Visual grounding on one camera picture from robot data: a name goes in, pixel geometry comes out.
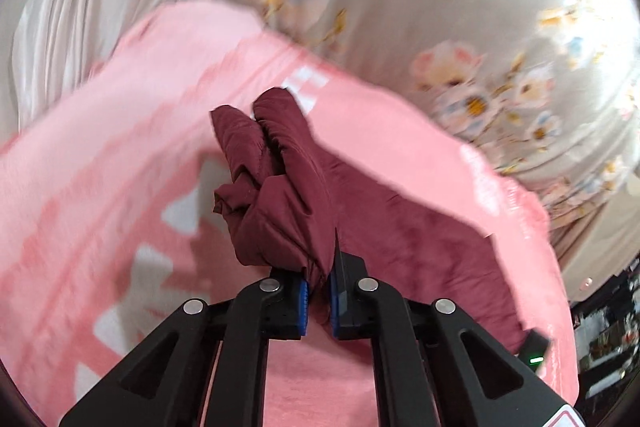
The dark wooden furniture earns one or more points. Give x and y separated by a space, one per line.
607 337

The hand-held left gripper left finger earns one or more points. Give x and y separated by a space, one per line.
301 307

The grey floral cloth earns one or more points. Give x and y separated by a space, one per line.
450 32

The maroon puffer jacket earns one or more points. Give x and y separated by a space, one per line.
320 217

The pink printed blanket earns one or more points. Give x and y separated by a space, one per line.
125 182

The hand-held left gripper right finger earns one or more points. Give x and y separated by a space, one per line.
334 309

